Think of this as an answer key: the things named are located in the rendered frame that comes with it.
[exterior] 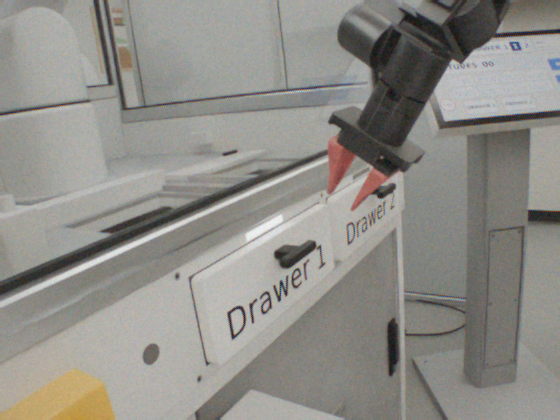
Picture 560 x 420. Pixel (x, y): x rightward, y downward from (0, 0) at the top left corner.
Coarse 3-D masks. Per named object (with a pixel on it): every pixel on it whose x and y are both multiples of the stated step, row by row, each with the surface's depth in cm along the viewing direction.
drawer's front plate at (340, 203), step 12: (360, 180) 83; (396, 180) 96; (348, 192) 76; (396, 192) 96; (336, 204) 73; (348, 204) 76; (360, 204) 81; (372, 204) 85; (396, 204) 97; (336, 216) 73; (348, 216) 77; (360, 216) 81; (384, 216) 91; (336, 228) 74; (360, 228) 81; (372, 228) 86; (336, 240) 75; (360, 240) 82; (336, 252) 75; (348, 252) 78
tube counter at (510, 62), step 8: (512, 56) 124; (520, 56) 124; (528, 56) 124; (536, 56) 124; (488, 64) 122; (496, 64) 122; (504, 64) 122; (512, 64) 122; (520, 64) 122; (528, 64) 122; (536, 64) 123
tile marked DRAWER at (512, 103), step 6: (510, 96) 118; (516, 96) 118; (522, 96) 118; (528, 96) 118; (504, 102) 117; (510, 102) 117; (516, 102) 117; (522, 102) 117; (528, 102) 117; (534, 102) 117; (504, 108) 116; (510, 108) 116; (516, 108) 116; (522, 108) 116; (528, 108) 116; (534, 108) 116
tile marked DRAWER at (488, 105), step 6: (468, 102) 117; (474, 102) 117; (480, 102) 117; (486, 102) 117; (492, 102) 117; (468, 108) 117; (474, 108) 116; (480, 108) 116; (486, 108) 116; (492, 108) 116; (498, 108) 117; (468, 114) 116; (474, 114) 116
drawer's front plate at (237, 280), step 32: (288, 224) 63; (320, 224) 69; (256, 256) 56; (192, 288) 49; (224, 288) 51; (256, 288) 56; (288, 288) 62; (224, 320) 51; (256, 320) 56; (224, 352) 51
